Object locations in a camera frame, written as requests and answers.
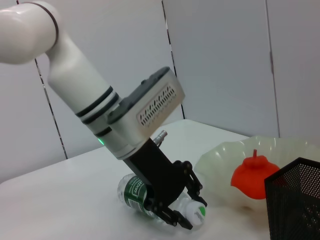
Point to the black mesh pen holder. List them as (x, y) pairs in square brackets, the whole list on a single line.
[(295, 200)]

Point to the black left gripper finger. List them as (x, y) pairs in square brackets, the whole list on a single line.
[(175, 217), (195, 185)]

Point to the clear green-label water bottle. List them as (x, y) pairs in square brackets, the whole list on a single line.
[(132, 190)]

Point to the orange fruit with stem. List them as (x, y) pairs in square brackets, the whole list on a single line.
[(250, 180)]

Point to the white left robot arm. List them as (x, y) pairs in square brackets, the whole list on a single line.
[(70, 75)]

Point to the translucent green wavy fruit plate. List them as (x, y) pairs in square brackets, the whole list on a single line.
[(220, 160)]

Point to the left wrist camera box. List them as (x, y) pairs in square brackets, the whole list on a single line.
[(155, 100)]

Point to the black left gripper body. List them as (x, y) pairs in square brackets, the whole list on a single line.
[(160, 175)]

